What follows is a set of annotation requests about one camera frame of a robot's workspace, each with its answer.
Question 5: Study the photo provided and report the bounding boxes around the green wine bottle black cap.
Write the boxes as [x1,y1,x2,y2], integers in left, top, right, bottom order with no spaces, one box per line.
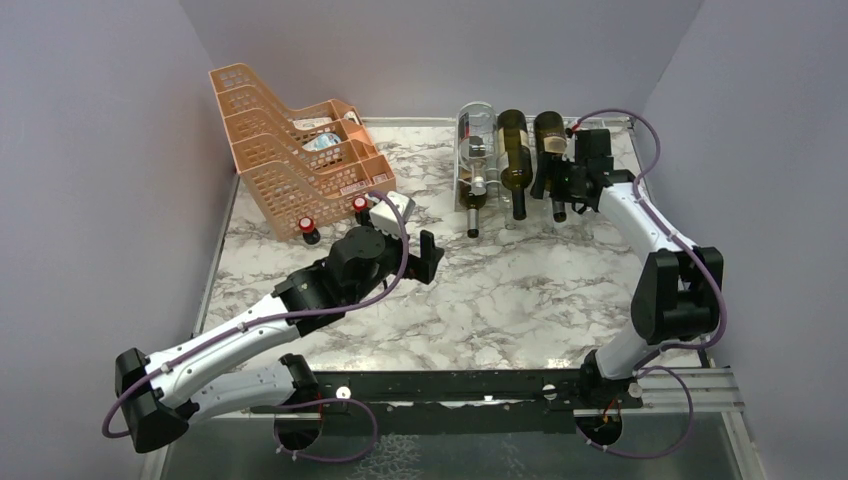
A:
[497,109,533,221]

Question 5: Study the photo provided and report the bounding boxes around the green wine bottle silver neck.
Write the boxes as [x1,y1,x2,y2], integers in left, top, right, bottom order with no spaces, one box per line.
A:
[533,111,567,223]

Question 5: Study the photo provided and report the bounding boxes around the dark labelled wine bottle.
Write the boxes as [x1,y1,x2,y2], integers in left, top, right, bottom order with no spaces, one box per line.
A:
[458,135,488,238]

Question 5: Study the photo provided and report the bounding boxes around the clear round bottle silver cap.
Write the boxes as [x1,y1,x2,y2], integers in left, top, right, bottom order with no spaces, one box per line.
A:
[456,101,496,187]

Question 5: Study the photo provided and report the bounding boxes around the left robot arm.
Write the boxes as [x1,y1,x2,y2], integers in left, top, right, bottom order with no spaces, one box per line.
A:
[102,226,445,453]

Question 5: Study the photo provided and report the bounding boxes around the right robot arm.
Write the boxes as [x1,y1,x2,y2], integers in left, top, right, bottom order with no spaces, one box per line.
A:
[535,128,723,407]

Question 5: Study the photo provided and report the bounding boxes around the small red cap bottle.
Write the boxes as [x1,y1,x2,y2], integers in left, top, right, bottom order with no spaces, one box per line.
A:
[352,196,373,227]

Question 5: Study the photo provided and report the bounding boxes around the orange plastic file rack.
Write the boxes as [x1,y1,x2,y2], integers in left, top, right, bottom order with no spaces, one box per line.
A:
[209,63,397,241]

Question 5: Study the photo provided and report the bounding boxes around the blue white packet in rack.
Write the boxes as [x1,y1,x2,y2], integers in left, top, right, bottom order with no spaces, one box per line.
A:
[303,132,342,151]

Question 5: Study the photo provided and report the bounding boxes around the white wire wine rack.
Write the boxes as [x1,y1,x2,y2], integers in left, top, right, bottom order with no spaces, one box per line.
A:
[454,103,635,238]

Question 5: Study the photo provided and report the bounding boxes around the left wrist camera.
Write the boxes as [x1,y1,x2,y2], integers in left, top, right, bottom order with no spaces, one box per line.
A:
[369,191,416,239]

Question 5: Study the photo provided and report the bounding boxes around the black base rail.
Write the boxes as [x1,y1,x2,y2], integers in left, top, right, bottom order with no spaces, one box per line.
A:
[251,367,743,439]

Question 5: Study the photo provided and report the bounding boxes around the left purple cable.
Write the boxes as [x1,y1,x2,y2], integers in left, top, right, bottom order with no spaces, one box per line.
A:
[101,190,412,440]

